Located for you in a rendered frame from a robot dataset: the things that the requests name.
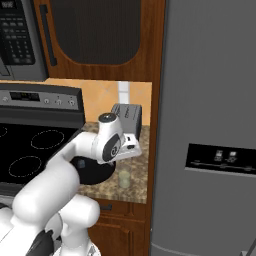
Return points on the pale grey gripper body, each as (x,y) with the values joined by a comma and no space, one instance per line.
(130,154)

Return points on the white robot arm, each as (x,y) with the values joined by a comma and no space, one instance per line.
(50,186)

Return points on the glass of lemonade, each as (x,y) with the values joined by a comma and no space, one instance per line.
(124,176)

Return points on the black ice bowl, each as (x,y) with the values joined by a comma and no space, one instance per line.
(95,173)

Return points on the ice cube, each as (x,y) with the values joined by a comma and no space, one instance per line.
(81,163)

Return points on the grey fridge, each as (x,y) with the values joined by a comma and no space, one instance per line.
(206,83)

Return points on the silver toaster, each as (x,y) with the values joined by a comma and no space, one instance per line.
(131,116)

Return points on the wooden drawer front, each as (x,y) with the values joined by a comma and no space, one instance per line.
(123,207)

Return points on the silver stove knob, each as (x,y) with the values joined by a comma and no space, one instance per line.
(5,99)
(71,102)
(58,101)
(46,101)

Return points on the wooden lower cupboard door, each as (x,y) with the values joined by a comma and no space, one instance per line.
(116,236)

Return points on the black and silver stove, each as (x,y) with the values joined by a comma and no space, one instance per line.
(30,143)

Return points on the wooden cupboard door, dark panel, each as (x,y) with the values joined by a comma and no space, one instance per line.
(96,33)

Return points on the silver microwave oven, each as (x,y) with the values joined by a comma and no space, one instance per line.
(20,36)

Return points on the white wall outlet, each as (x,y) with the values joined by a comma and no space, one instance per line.
(123,91)

